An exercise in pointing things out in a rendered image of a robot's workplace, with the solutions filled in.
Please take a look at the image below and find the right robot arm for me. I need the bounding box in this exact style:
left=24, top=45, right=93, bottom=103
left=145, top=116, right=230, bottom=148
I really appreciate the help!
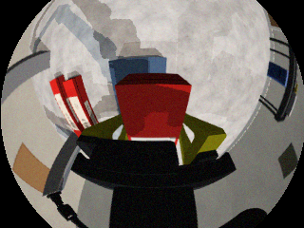
left=47, top=191, right=88, bottom=228

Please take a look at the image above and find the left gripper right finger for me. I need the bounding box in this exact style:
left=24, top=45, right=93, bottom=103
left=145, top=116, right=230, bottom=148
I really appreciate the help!
left=179, top=113, right=227, bottom=165

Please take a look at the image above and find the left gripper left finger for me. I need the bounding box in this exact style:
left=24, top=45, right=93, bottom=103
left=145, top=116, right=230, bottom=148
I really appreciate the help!
left=81, top=114, right=128, bottom=140

